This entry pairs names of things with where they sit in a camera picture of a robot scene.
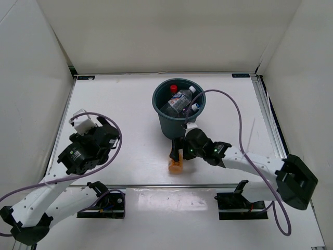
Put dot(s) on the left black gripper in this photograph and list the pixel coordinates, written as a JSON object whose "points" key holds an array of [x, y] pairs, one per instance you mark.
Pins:
{"points": [[84, 138]]}

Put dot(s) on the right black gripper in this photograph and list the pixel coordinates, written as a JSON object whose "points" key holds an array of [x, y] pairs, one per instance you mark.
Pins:
{"points": [[178, 144]]}

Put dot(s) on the orange juice bottle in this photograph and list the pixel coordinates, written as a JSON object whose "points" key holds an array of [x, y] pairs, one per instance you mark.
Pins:
{"points": [[176, 167]]}

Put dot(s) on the clear unlabelled plastic bottle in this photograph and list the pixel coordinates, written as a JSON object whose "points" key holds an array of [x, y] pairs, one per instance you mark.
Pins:
{"points": [[192, 109]]}

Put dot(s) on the tall white label water bottle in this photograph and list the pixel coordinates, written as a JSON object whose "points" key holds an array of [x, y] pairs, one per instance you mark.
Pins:
{"points": [[178, 102]]}

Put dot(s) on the red label water bottle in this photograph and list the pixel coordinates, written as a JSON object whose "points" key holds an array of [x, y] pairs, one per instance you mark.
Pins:
{"points": [[173, 89]]}

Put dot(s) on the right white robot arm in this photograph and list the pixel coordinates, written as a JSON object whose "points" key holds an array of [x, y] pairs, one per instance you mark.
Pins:
{"points": [[288, 178]]}

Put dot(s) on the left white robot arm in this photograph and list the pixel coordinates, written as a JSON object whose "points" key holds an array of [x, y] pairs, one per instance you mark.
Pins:
{"points": [[49, 202]]}

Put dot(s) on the dark green plastic bin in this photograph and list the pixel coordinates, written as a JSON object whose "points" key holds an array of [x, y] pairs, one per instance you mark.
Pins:
{"points": [[173, 127]]}

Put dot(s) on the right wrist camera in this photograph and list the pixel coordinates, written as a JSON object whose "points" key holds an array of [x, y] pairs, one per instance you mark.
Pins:
{"points": [[193, 132]]}

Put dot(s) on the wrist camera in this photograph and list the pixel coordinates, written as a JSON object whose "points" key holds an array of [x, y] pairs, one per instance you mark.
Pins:
{"points": [[83, 124], [193, 132]]}

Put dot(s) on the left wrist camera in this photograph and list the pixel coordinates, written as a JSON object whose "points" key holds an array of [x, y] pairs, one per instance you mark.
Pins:
{"points": [[83, 124]]}

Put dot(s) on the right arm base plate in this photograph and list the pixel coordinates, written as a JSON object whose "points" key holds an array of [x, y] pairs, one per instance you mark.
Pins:
{"points": [[233, 206]]}

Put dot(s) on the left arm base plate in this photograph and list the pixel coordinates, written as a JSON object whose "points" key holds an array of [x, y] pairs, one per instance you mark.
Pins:
{"points": [[111, 206]]}

